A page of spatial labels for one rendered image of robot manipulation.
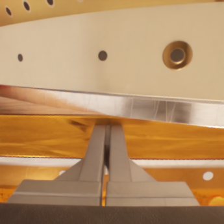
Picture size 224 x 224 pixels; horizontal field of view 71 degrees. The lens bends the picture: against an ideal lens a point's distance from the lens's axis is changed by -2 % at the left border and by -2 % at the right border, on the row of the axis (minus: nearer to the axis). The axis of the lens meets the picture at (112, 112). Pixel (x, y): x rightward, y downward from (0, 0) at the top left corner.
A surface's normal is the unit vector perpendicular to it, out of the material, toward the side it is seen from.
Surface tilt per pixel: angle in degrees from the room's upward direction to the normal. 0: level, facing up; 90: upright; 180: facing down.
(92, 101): 90
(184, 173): 90
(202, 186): 91
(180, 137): 90
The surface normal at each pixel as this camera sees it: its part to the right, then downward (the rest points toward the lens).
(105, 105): -0.39, 0.26
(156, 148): 0.00, 0.28
